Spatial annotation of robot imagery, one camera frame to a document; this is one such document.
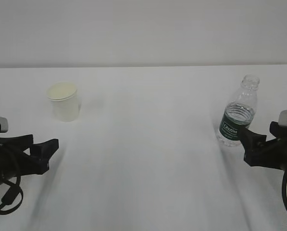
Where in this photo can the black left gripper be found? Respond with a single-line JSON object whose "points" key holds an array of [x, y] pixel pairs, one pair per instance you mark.
{"points": [[12, 152]]}

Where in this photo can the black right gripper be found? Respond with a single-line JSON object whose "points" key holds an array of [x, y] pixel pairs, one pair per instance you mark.
{"points": [[262, 153]]}

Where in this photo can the clear water bottle green label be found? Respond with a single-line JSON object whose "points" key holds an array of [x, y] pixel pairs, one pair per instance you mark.
{"points": [[239, 111]]}

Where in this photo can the white paper cup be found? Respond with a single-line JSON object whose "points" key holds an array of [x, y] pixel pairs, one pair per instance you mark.
{"points": [[64, 100]]}

